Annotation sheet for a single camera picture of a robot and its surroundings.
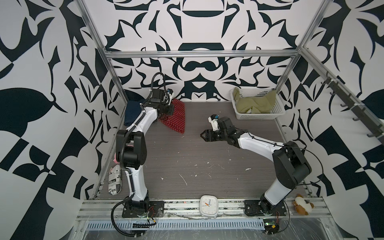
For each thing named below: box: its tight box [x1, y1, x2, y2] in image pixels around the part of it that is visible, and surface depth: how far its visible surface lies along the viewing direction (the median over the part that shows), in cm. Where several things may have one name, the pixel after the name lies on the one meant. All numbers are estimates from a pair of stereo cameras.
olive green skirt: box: [233, 87, 277, 114], surface depth 114 cm
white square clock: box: [199, 195, 219, 218], surface depth 75 cm
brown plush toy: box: [292, 193, 315, 216], surface depth 75 cm
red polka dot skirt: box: [158, 98, 186, 134], surface depth 99 cm
